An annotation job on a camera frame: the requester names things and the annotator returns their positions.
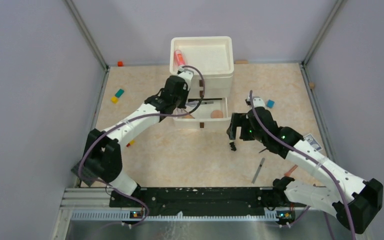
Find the white drawer organizer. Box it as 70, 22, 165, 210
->
169, 36, 234, 130

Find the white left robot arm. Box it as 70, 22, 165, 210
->
72, 70, 194, 207

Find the pink spray bottle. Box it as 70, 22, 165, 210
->
173, 49, 186, 67

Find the coral pink pencil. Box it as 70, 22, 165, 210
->
284, 165, 298, 177

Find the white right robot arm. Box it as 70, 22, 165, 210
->
226, 106, 384, 235

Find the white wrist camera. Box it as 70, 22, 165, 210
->
177, 67, 194, 85
245, 96, 266, 108

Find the black makeup brush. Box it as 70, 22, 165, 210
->
187, 98, 223, 103

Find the round peach makeup puff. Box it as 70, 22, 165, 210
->
210, 109, 224, 119

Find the red yellow toy block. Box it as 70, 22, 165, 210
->
126, 140, 135, 147

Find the teal toy block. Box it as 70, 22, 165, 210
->
114, 88, 125, 98

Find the blue toy cube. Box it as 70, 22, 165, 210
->
266, 99, 275, 109

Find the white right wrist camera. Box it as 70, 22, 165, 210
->
245, 96, 266, 108

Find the wooden block behind table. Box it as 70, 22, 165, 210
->
234, 60, 249, 65

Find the blue playing card box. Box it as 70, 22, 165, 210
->
303, 133, 323, 152

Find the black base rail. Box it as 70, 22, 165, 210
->
109, 187, 297, 217

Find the dark grey building baseplate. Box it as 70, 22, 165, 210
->
70, 161, 96, 187

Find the tan makeup sponge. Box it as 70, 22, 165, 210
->
182, 114, 195, 119

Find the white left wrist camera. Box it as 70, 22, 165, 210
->
177, 67, 194, 85

